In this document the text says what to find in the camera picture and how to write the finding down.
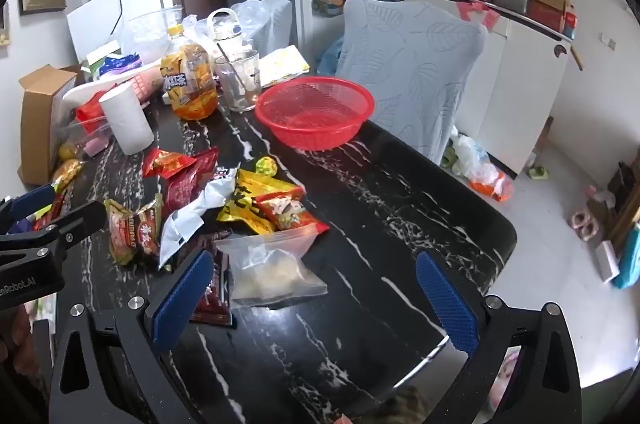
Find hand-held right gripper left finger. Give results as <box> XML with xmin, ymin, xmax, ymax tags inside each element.
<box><xmin>48</xmin><ymin>249</ymin><xmax>216</xmax><ymax>424</ymax></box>

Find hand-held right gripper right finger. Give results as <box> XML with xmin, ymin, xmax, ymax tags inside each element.
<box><xmin>415</xmin><ymin>251</ymin><xmax>583</xmax><ymax>424</ymax></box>

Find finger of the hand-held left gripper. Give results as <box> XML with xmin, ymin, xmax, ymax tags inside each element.
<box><xmin>0</xmin><ymin>199</ymin><xmax>109</xmax><ymax>262</ymax></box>
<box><xmin>0</xmin><ymin>184</ymin><xmax>57</xmax><ymax>235</ymax></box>

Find brown red snack packet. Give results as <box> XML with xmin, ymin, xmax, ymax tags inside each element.
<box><xmin>172</xmin><ymin>229</ymin><xmax>236</xmax><ymax>327</ymax></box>

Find yellow red snack packet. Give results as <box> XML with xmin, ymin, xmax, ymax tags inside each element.
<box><xmin>104</xmin><ymin>193</ymin><xmax>165</xmax><ymax>266</ymax></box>

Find silver white snack packet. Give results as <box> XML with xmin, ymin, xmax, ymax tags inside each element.
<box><xmin>159</xmin><ymin>164</ymin><xmax>240</xmax><ymax>270</ymax></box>

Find clear zip bag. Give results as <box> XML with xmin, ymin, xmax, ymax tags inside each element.
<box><xmin>214</xmin><ymin>224</ymin><xmax>328</xmax><ymax>307</ymax></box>

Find orange-red snack packet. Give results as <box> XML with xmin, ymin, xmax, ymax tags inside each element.
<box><xmin>142</xmin><ymin>147</ymin><xmax>197</xmax><ymax>179</ymax></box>

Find dark red snack packet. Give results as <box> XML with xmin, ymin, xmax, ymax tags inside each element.
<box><xmin>162</xmin><ymin>147</ymin><xmax>221</xmax><ymax>217</ymax></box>

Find yellow black snack packet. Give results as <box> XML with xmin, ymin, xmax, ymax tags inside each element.
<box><xmin>216</xmin><ymin>168</ymin><xmax>306</xmax><ymax>235</ymax></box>

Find red cartoon snack packet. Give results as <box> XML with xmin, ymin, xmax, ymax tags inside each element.
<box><xmin>252</xmin><ymin>189</ymin><xmax>331</xmax><ymax>235</ymax></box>

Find red plastic basket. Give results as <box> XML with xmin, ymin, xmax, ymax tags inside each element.
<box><xmin>255</xmin><ymin>77</ymin><xmax>376</xmax><ymax>151</ymax></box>

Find gold snack packet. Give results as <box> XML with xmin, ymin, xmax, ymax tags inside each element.
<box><xmin>50</xmin><ymin>159</ymin><xmax>86</xmax><ymax>192</ymax></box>

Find brown cardboard box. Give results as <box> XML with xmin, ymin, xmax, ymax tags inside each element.
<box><xmin>17</xmin><ymin>64</ymin><xmax>83</xmax><ymax>186</ymax></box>

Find clear plastic box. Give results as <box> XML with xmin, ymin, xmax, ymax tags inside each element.
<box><xmin>55</xmin><ymin>114</ymin><xmax>111</xmax><ymax>145</ymax></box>

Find white paper towel roll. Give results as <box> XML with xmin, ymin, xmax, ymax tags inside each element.
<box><xmin>98</xmin><ymin>83</ymin><xmax>155</xmax><ymax>156</ymax></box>

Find red plastic packaging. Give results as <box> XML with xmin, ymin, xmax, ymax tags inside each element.
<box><xmin>75</xmin><ymin>92</ymin><xmax>116</xmax><ymax>135</ymax></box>

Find white tray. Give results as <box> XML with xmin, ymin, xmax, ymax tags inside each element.
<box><xmin>62</xmin><ymin>72</ymin><xmax>166</xmax><ymax>105</ymax></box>

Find white orange plastic bag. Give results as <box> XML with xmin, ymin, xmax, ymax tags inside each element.
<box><xmin>452</xmin><ymin>134</ymin><xmax>516</xmax><ymax>202</ymax></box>

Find pink patterned box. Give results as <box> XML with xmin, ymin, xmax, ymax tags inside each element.
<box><xmin>132</xmin><ymin>72</ymin><xmax>168</xmax><ymax>98</ymax></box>

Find blue white packet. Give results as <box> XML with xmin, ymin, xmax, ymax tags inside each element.
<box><xmin>100</xmin><ymin>54</ymin><xmax>143</xmax><ymax>78</ymax></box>

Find pink slippers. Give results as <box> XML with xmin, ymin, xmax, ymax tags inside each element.
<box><xmin>571</xmin><ymin>209</ymin><xmax>599</xmax><ymax>240</ymax></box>

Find white flat box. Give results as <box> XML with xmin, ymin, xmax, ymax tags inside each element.
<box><xmin>595</xmin><ymin>240</ymin><xmax>621</xmax><ymax>282</ymax></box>

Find teal bag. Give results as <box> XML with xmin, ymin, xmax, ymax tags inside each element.
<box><xmin>612</xmin><ymin>224</ymin><xmax>640</xmax><ymax>290</ymax></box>

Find clear plastic container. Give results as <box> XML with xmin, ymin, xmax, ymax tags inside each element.
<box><xmin>128</xmin><ymin>5</ymin><xmax>185</xmax><ymax>65</ymax></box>

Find clear glass cup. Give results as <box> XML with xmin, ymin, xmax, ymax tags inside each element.
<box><xmin>214</xmin><ymin>49</ymin><xmax>262</xmax><ymax>113</ymax></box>

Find white appliance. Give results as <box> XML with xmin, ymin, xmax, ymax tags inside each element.
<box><xmin>66</xmin><ymin>0</ymin><xmax>173</xmax><ymax>55</ymax></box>

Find metal stirrer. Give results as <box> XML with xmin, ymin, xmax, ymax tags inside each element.
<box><xmin>216</xmin><ymin>42</ymin><xmax>258</xmax><ymax>101</ymax></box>

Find white sideboard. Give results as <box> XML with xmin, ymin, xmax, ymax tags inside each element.
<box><xmin>402</xmin><ymin>0</ymin><xmax>571</xmax><ymax>177</ymax></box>

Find chair with grey leaf cover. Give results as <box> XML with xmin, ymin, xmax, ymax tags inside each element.
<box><xmin>335</xmin><ymin>0</ymin><xmax>489</xmax><ymax>166</ymax></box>

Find yellow white tissue pack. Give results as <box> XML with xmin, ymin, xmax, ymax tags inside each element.
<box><xmin>260</xmin><ymin>45</ymin><xmax>311</xmax><ymax>88</ymax></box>

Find clear plastic bag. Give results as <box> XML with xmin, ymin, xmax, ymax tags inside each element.
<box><xmin>230</xmin><ymin>0</ymin><xmax>293</xmax><ymax>55</ymax></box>

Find pink tape strips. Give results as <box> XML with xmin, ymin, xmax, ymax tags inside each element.
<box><xmin>456</xmin><ymin>2</ymin><xmax>501</xmax><ymax>30</ymax></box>

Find red box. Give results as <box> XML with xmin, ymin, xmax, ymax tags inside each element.
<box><xmin>527</xmin><ymin>0</ymin><xmax>568</xmax><ymax>32</ymax></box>

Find black cable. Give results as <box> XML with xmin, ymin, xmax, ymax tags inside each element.
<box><xmin>111</xmin><ymin>0</ymin><xmax>126</xmax><ymax>38</ymax></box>

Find white water bottle with handle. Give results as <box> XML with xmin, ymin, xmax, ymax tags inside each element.
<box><xmin>206</xmin><ymin>7</ymin><xmax>243</xmax><ymax>55</ymax></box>

